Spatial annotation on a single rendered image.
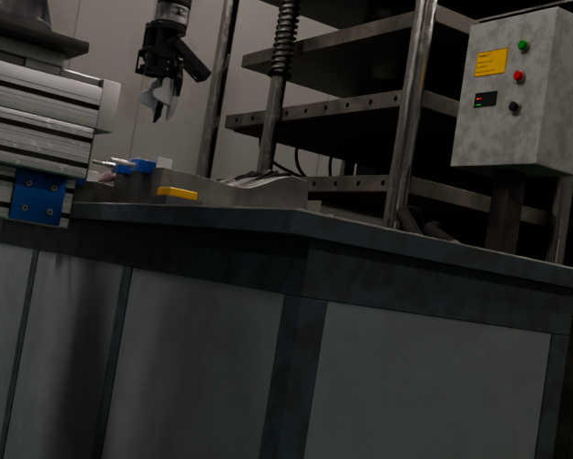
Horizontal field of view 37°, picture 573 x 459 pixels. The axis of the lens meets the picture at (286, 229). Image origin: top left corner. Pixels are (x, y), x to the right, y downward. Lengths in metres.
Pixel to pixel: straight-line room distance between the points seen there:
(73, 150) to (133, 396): 0.53
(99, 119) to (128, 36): 3.10
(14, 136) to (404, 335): 0.73
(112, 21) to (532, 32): 2.74
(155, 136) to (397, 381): 3.37
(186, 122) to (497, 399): 3.38
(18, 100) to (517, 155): 1.27
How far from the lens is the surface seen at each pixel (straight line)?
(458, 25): 2.65
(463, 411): 1.57
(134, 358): 1.81
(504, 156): 2.30
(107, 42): 4.61
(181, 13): 1.97
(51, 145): 1.54
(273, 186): 1.99
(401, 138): 2.40
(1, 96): 1.52
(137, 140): 4.62
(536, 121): 2.25
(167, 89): 1.93
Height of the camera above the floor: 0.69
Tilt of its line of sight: 3 degrees up
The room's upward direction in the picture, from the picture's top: 9 degrees clockwise
